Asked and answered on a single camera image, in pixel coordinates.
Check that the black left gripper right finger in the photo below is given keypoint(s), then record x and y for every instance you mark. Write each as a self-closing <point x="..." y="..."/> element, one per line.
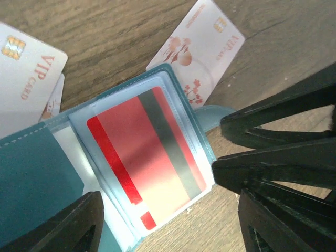
<point x="277" y="219"/>

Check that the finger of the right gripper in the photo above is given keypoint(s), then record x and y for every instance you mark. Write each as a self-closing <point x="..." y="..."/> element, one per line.
<point x="306" y="158"/>

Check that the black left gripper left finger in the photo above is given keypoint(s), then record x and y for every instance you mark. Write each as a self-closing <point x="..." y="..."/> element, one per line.
<point x="78" y="227"/>

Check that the teal card holder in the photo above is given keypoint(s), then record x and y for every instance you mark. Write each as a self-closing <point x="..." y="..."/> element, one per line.
<point x="50" y="165"/>

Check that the red card magnetic stripe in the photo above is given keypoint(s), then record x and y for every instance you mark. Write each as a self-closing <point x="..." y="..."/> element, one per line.
<point x="146" y="150"/>

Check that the white VIP sunset card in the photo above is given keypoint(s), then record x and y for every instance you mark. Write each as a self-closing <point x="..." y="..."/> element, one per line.
<point x="200" y="50"/>

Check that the white VIP chip card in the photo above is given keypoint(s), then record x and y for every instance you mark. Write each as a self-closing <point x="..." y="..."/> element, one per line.
<point x="30" y="70"/>

